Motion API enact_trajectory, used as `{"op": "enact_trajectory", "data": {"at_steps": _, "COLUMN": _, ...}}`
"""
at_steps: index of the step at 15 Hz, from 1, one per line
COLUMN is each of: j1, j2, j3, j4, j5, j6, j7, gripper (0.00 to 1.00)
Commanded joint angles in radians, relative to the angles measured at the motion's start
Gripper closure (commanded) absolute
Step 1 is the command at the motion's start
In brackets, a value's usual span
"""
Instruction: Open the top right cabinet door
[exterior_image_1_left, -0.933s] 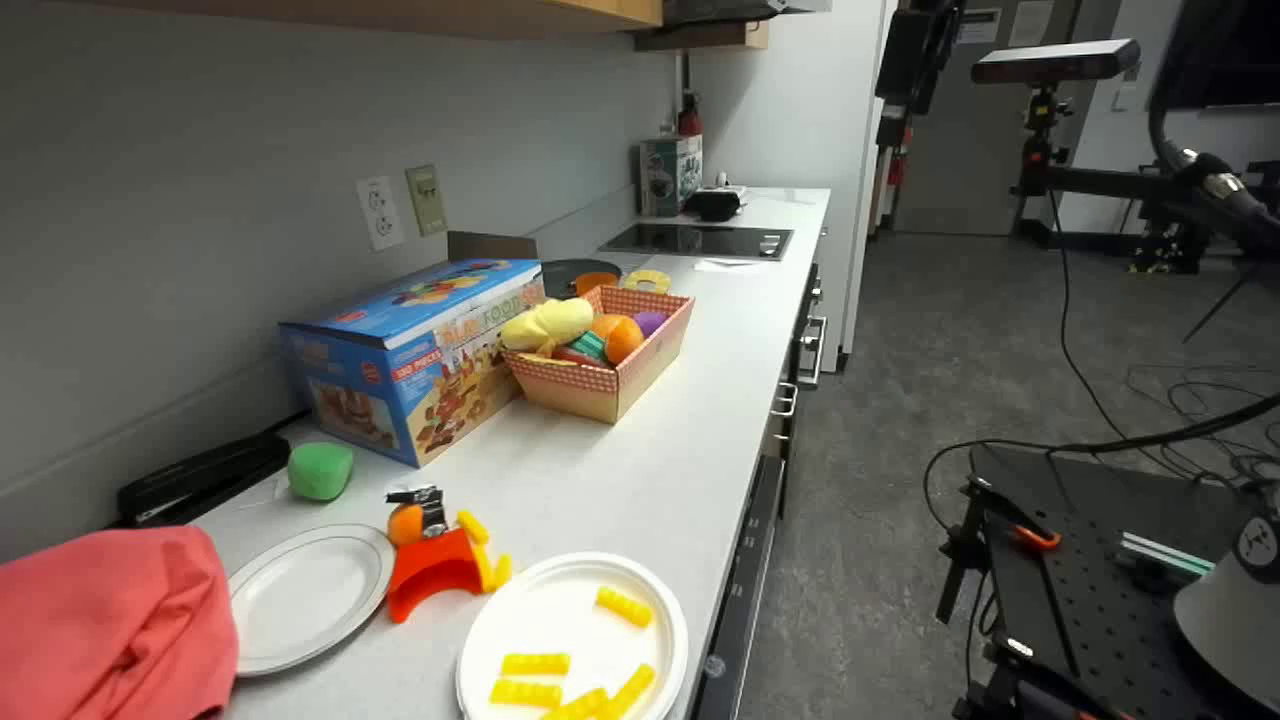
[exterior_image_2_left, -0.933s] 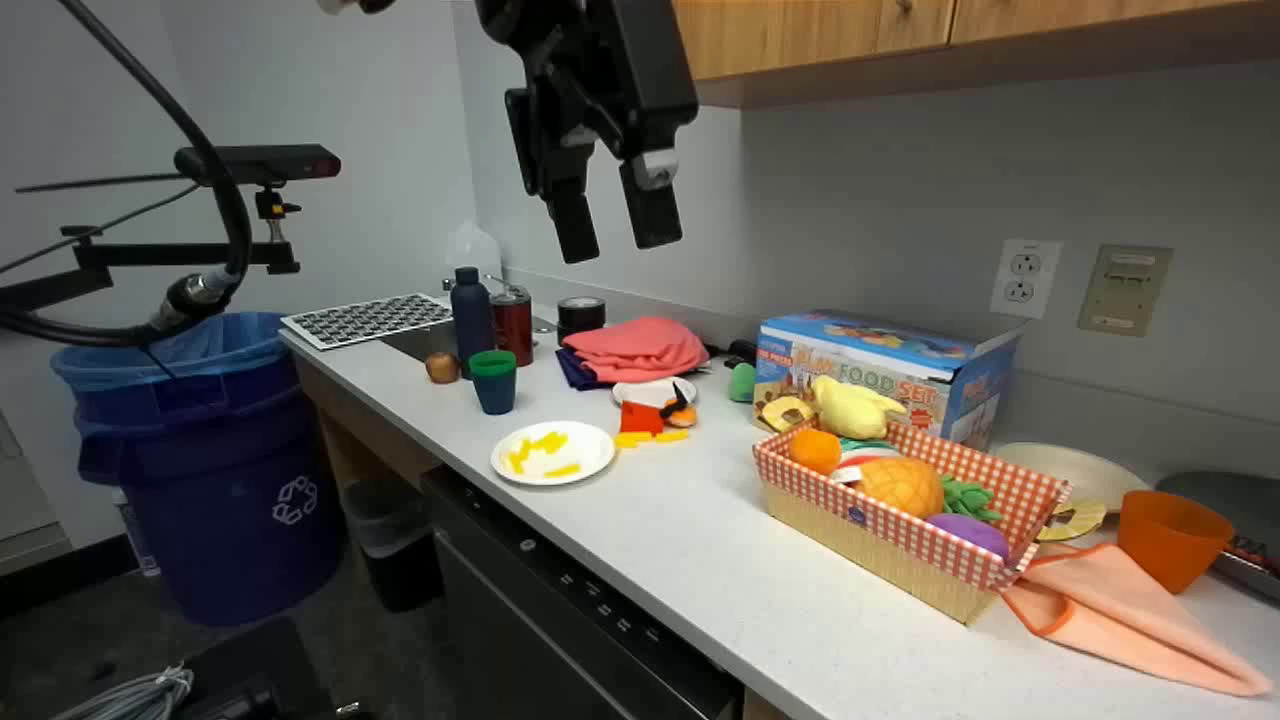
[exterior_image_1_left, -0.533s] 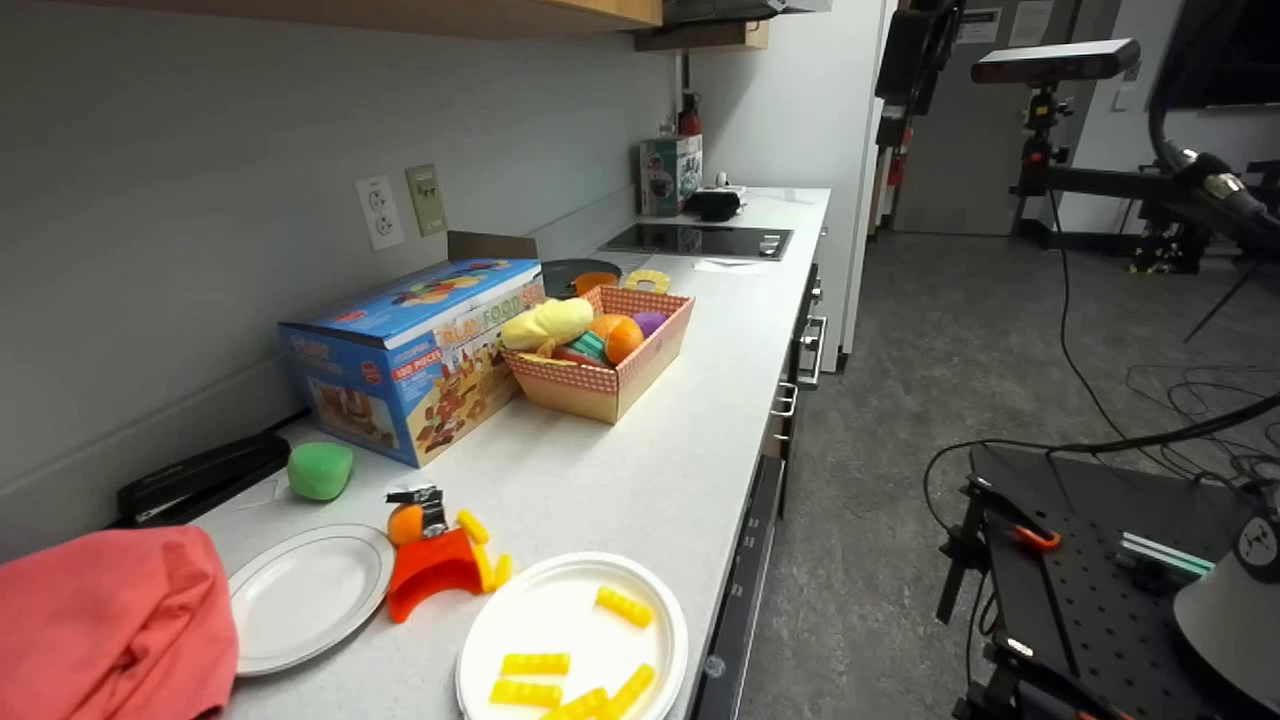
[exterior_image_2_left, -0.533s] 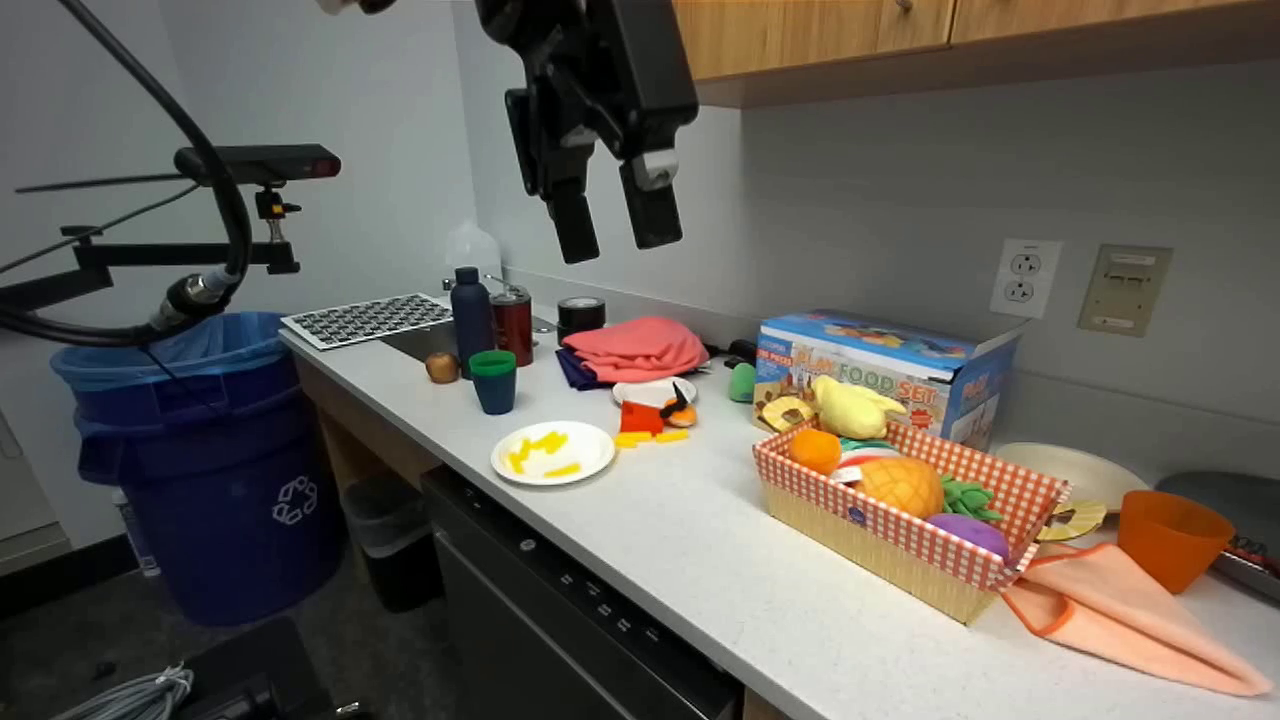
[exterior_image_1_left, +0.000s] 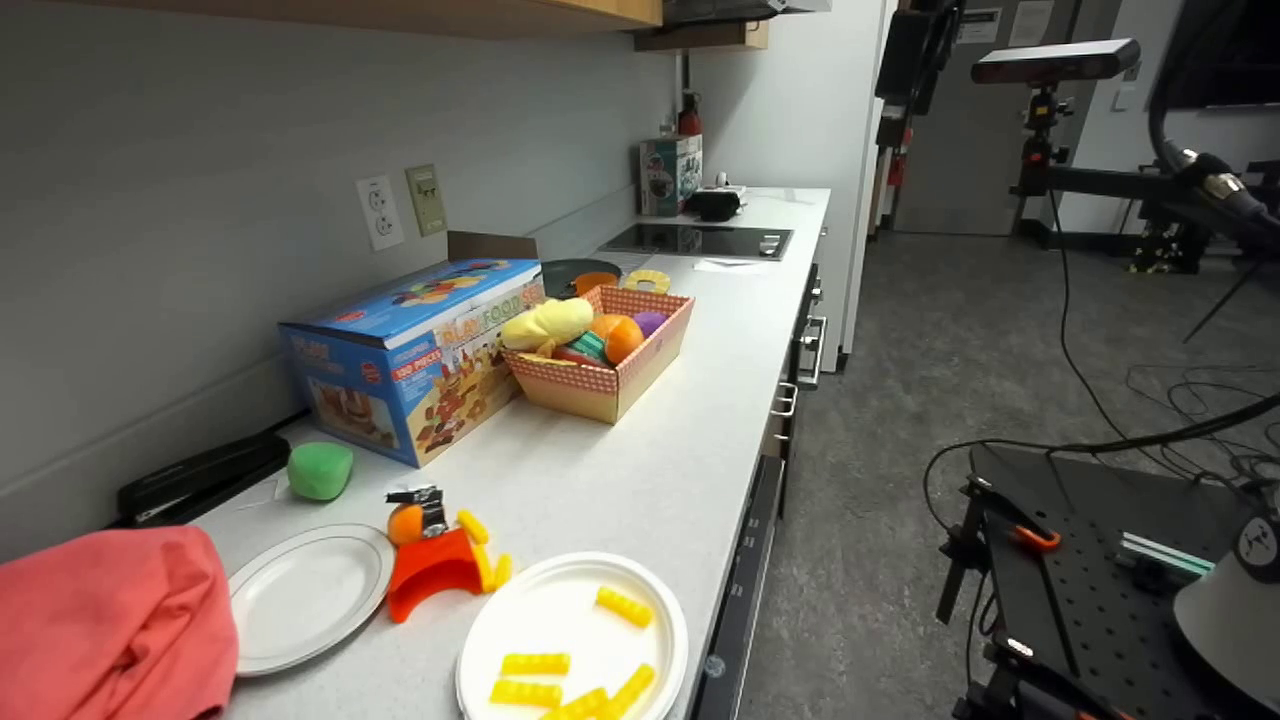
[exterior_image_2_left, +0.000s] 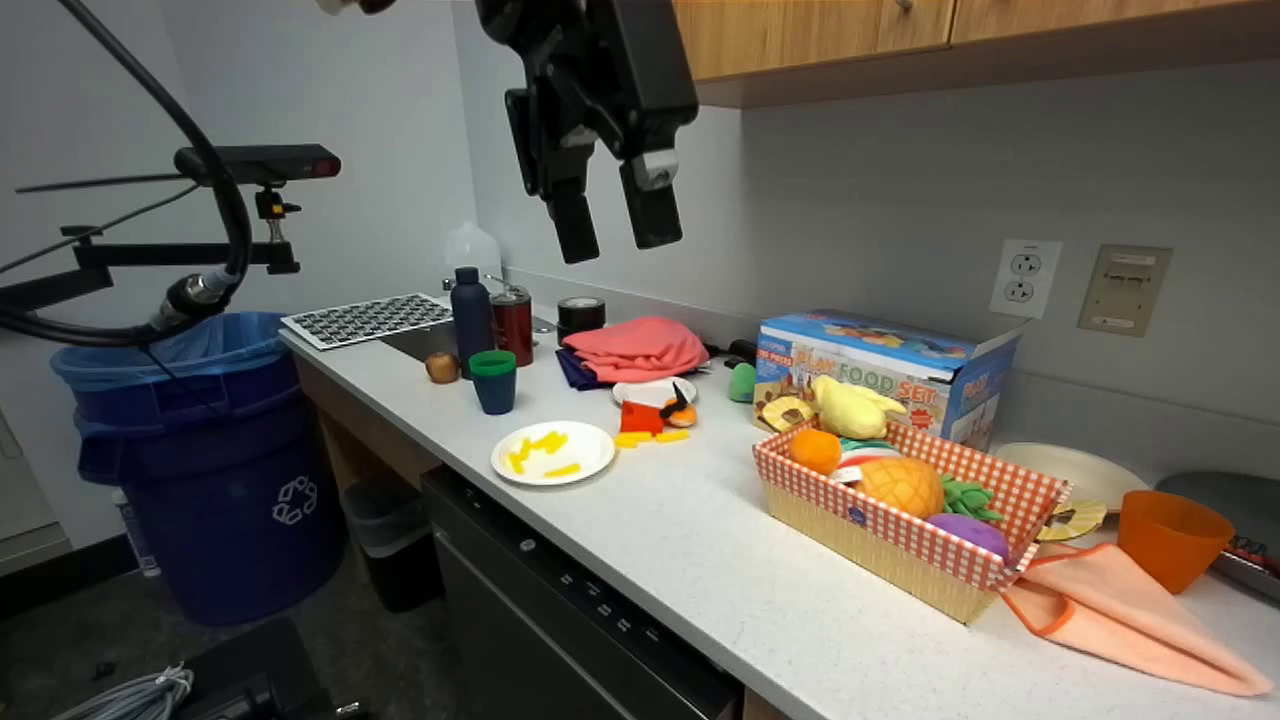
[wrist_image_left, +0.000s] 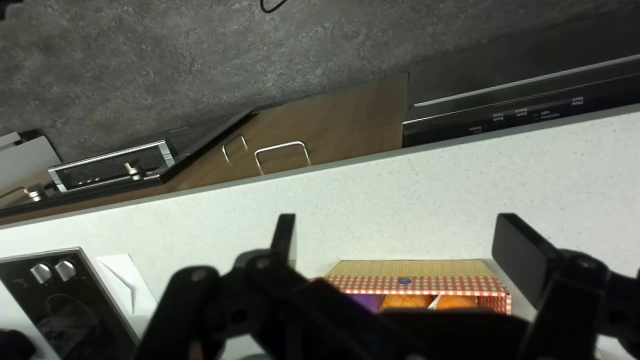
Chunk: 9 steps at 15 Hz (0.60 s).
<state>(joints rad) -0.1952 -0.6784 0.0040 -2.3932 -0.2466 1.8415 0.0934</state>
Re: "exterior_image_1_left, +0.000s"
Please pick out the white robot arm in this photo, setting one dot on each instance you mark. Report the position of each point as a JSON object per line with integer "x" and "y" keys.
{"x": 1235, "y": 627}

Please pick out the large orange toy fruit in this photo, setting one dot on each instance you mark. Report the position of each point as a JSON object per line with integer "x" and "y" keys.
{"x": 622, "y": 338}

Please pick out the purple toy grapes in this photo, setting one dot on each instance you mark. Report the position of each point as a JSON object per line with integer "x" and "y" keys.
{"x": 651, "y": 320}

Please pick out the red checkered cardboard basket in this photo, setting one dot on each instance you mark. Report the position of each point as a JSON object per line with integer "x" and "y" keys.
{"x": 601, "y": 385}

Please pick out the green toy vegetable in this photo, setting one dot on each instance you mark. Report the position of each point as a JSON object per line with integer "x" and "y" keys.
{"x": 589, "y": 346}

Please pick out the yellow toy fruit slice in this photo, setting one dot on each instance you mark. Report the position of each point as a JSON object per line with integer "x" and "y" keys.
{"x": 651, "y": 282}

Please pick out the yellow toy corn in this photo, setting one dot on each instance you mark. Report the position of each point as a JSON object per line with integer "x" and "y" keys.
{"x": 547, "y": 320}

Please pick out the dark grey pan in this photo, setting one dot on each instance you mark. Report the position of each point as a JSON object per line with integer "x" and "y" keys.
{"x": 562, "y": 275}

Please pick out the black cooktop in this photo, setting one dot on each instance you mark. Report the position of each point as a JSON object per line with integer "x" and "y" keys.
{"x": 693, "y": 242}

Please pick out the black pot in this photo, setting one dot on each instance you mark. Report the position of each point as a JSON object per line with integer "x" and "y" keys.
{"x": 715, "y": 204}

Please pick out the small teal printed box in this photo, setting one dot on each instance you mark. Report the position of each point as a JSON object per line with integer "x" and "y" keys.
{"x": 658, "y": 179}

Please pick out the blue toy food box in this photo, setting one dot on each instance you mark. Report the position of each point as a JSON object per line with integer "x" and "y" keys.
{"x": 402, "y": 346}

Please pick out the yellow toy fry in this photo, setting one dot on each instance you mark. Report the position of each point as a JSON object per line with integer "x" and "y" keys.
{"x": 535, "y": 660}
{"x": 634, "y": 686}
{"x": 581, "y": 705}
{"x": 524, "y": 694}
{"x": 627, "y": 605}

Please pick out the black dishwasher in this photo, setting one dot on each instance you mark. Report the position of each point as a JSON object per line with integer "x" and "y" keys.
{"x": 741, "y": 602}

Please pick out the white plate with fries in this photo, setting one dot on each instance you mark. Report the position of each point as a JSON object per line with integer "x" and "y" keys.
{"x": 566, "y": 622}

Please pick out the toy with orange ball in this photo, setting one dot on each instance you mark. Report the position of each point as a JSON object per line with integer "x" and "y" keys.
{"x": 411, "y": 523}

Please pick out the orange toy fry holder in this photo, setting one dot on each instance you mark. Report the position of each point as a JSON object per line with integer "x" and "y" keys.
{"x": 435, "y": 574}

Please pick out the white refrigerator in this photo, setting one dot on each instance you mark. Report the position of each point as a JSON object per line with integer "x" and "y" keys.
{"x": 800, "y": 105}

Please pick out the stainless range hood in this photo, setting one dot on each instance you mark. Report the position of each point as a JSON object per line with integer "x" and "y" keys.
{"x": 746, "y": 9}

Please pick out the empty white paper plate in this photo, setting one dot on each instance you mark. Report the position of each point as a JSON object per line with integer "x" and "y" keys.
{"x": 307, "y": 597}

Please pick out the black hanging bag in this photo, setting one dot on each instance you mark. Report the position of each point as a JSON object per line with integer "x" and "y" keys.
{"x": 919, "y": 52}

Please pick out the black stapler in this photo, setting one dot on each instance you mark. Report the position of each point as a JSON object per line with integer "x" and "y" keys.
{"x": 201, "y": 482}

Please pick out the pale green bar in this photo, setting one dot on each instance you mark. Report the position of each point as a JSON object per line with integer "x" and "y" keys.
{"x": 1167, "y": 555}

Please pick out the coral red cloth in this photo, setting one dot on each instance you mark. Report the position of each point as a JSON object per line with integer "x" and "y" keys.
{"x": 105, "y": 627}

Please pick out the beige switch plate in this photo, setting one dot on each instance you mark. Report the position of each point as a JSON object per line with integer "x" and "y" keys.
{"x": 427, "y": 201}

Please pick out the white wall outlet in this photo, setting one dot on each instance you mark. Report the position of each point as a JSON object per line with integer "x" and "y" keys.
{"x": 380, "y": 211}

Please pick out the wooden wall cabinet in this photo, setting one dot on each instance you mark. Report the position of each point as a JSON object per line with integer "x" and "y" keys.
{"x": 443, "y": 17}

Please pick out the black camera stand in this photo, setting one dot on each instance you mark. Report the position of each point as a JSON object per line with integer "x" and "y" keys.
{"x": 1092, "y": 181}

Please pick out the black stereo camera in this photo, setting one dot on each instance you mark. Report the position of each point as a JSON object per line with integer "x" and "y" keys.
{"x": 1055, "y": 63}

